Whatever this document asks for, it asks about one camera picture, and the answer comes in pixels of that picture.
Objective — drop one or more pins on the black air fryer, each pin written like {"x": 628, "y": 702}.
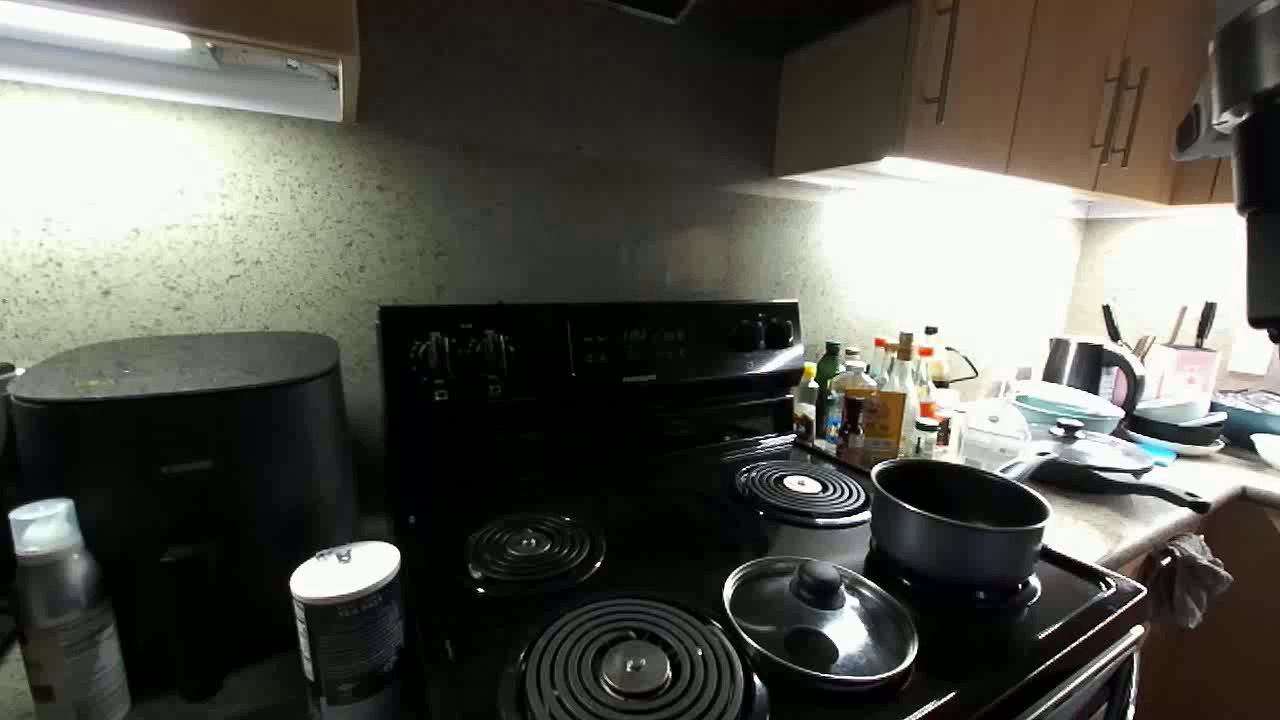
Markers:
{"x": 207, "y": 469}

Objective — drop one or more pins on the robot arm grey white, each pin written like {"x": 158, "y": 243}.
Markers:
{"x": 1240, "y": 116}

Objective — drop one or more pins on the coil burner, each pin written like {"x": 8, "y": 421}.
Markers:
{"x": 800, "y": 495}
{"x": 532, "y": 548}
{"x": 628, "y": 662}

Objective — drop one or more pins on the frying pan with lid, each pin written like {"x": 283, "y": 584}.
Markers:
{"x": 1093, "y": 462}

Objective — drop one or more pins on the wooden upper cabinets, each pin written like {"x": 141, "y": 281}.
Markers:
{"x": 1077, "y": 94}

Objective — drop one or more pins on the under-cabinet light fixture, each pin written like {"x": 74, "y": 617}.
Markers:
{"x": 274, "y": 58}

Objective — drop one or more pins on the amber oil bottle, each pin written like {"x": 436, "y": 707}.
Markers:
{"x": 891, "y": 408}

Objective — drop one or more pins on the glass pot lid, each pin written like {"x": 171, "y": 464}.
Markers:
{"x": 819, "y": 623}

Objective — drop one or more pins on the rear left coil burner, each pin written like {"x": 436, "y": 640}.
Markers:
{"x": 532, "y": 548}

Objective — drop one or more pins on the knife block with knives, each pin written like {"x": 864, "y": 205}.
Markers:
{"x": 1161, "y": 376}

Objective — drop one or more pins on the grey hanging dish towel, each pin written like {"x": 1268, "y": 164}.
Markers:
{"x": 1184, "y": 580}

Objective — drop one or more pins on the stacked teal dishes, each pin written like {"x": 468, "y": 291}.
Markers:
{"x": 1045, "y": 406}

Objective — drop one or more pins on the white lidded canister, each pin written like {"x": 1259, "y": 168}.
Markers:
{"x": 348, "y": 630}

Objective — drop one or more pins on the clear spray bottle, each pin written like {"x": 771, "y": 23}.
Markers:
{"x": 64, "y": 623}

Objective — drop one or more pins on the front left coil burner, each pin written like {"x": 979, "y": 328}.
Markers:
{"x": 628, "y": 662}

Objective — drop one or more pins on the dark sauce bottle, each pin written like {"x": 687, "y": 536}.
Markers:
{"x": 830, "y": 406}

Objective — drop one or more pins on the black electric stove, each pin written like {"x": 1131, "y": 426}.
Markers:
{"x": 636, "y": 419}

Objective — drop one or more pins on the dark cooking pot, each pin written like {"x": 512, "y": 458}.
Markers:
{"x": 952, "y": 520}

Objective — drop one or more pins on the rear right coil burner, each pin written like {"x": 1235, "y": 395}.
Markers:
{"x": 800, "y": 495}

